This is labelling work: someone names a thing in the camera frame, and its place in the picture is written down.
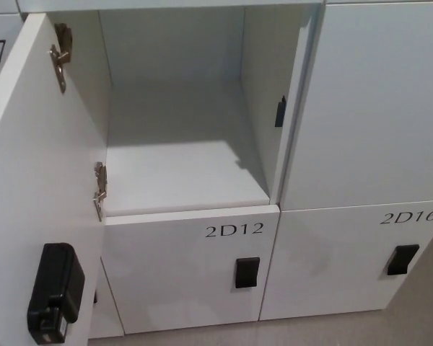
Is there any plain white locker door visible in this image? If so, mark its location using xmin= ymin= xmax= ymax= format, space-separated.
xmin=280 ymin=1 xmax=433 ymax=212
xmin=16 ymin=0 xmax=325 ymax=15

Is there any black lock strike plate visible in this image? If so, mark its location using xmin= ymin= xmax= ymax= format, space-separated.
xmin=274 ymin=95 xmax=287 ymax=128

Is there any black lock box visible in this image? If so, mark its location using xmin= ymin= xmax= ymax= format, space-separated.
xmin=26 ymin=243 xmax=87 ymax=346

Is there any white locker door 2D16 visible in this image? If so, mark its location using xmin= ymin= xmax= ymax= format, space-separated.
xmin=258 ymin=202 xmax=433 ymax=321

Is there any white locker door 2D11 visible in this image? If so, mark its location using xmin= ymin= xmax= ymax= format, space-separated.
xmin=0 ymin=13 xmax=106 ymax=346

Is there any white locker door 2D12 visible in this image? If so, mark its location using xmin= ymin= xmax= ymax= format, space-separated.
xmin=100 ymin=205 xmax=279 ymax=335

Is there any black handle of door 2D16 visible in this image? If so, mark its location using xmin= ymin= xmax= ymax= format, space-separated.
xmin=386 ymin=244 xmax=421 ymax=277

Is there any white locker door 2D08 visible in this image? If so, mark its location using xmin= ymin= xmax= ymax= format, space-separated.
xmin=88 ymin=257 xmax=126 ymax=340

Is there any short metal door hinge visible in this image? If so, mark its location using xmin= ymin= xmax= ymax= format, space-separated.
xmin=92 ymin=161 xmax=108 ymax=222

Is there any white locker door 2D07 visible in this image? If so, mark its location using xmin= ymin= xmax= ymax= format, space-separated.
xmin=0 ymin=14 xmax=22 ymax=102

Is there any black handle of door 2D12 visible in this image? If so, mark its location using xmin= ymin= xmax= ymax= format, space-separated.
xmin=234 ymin=257 xmax=261 ymax=290

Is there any long metal door hinge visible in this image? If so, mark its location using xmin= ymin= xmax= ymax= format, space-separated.
xmin=49 ymin=23 xmax=74 ymax=94

